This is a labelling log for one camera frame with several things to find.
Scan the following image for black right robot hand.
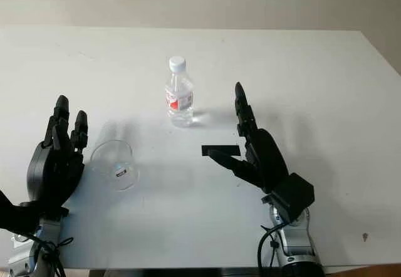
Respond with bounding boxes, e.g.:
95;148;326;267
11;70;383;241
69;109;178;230
208;81;291;195

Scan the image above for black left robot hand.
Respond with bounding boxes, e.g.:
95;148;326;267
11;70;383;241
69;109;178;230
26;95;89;218

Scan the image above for clear plastic water bottle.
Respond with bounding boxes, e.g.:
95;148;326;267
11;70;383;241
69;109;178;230
165;56;195;128

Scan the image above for clear plastic cup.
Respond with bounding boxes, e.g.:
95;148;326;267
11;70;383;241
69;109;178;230
90;138;140;192

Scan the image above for black tape strip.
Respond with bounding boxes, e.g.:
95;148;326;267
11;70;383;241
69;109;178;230
201;144;241;158

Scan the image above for black robot torso edge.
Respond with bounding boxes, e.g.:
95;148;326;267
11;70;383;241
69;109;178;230
89;267;261;277

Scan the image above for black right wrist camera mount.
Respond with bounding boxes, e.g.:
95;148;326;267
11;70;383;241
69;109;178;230
269;172;315;222

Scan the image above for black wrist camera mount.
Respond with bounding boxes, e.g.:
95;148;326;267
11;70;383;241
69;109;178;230
0;189;70;231
269;172;315;222

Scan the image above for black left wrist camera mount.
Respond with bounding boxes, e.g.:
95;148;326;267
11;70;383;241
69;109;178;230
0;189;70;231

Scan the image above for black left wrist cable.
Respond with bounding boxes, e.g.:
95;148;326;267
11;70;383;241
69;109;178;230
12;229;75;277

